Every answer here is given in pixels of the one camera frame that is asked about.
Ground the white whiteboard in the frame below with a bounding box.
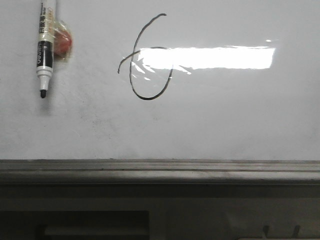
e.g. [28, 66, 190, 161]
[0, 0, 320, 160]

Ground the white black whiteboard marker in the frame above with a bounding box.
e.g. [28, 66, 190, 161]
[35, 0, 75, 99]

